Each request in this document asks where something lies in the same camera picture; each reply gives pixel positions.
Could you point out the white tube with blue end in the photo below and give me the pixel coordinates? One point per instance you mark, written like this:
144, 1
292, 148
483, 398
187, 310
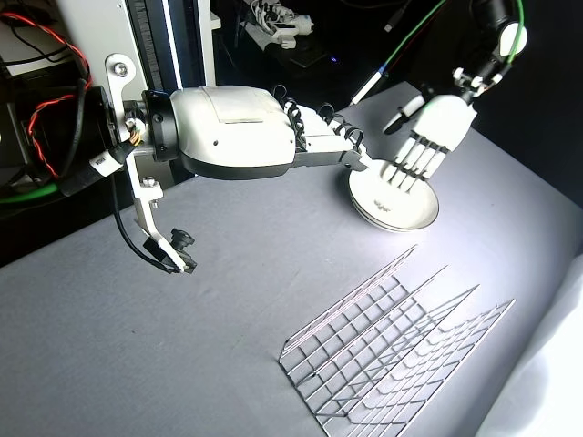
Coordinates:
366, 88

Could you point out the grey tablecloth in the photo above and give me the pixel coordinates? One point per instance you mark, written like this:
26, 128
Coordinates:
182, 341

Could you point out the black device with blue light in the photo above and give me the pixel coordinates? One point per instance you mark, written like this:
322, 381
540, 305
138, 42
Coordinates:
314, 57

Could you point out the white backdrop sheet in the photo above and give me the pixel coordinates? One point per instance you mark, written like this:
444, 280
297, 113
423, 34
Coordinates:
546, 387

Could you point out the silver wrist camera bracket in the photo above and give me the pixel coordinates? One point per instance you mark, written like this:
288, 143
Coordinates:
145, 209

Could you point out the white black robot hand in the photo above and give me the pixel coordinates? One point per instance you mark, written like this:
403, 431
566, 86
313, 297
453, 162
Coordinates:
228, 132
448, 118

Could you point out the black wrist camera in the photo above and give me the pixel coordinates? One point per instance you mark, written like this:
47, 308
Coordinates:
180, 237

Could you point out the spare white robot hand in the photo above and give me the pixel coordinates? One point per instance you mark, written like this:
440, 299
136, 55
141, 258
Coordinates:
282, 27

